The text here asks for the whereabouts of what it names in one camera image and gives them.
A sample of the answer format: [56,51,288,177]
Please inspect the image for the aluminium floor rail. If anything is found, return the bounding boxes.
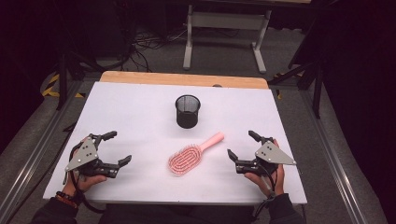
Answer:
[299,90,373,224]
[0,79,84,220]

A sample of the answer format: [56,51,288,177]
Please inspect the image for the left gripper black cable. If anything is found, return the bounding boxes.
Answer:
[68,146,107,215]

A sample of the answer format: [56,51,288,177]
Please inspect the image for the person's left hand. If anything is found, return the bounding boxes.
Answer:
[63,172,108,198]

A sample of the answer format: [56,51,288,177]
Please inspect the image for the grey metal table frame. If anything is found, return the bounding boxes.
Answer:
[182,0,273,75]

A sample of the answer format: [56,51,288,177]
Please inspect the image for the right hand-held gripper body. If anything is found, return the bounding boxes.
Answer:
[235,140,297,175]

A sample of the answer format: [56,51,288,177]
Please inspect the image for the black metal stand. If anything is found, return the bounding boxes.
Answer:
[268,54,325,119]
[55,50,106,111]

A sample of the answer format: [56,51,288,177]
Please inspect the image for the pink hairbrush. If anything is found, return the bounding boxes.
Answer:
[167,131,225,177]

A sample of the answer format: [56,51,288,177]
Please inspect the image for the person's dark lap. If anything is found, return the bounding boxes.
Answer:
[104,203,257,224]

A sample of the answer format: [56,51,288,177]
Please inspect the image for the yellow black hazard tape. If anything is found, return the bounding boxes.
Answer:
[41,72,86,99]

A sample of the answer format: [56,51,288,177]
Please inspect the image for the white table sheet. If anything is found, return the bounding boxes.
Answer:
[42,81,308,205]

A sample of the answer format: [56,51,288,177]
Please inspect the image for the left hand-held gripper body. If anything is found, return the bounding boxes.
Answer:
[64,137,121,179]

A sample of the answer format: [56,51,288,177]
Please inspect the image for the black mesh pen cup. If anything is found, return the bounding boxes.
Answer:
[175,94,202,130]

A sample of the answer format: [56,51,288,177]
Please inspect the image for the tangle of black floor cables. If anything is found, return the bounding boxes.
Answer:
[122,26,190,73]

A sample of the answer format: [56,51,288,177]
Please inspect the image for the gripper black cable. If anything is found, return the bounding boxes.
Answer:
[251,163,279,219]
[68,146,107,215]

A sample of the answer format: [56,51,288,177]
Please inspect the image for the dark beaded bracelet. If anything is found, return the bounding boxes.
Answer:
[55,190,79,209]

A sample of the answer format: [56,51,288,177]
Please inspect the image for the person's right hand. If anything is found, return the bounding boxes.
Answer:
[244,163,286,198]

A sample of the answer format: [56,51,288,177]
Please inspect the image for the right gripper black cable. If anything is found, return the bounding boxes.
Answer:
[251,163,279,219]

